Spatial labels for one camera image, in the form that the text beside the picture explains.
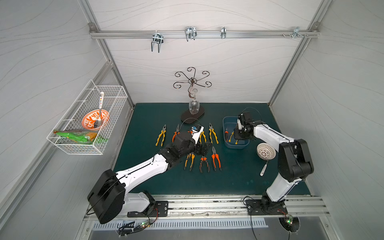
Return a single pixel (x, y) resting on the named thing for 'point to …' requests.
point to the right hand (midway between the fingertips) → (238, 133)
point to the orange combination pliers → (214, 154)
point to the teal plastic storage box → (229, 124)
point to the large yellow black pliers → (211, 129)
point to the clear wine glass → (194, 106)
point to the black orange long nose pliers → (203, 158)
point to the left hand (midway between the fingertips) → (205, 139)
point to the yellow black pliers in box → (229, 140)
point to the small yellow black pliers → (200, 137)
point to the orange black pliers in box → (226, 132)
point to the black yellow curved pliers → (192, 156)
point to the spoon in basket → (100, 122)
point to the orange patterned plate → (89, 120)
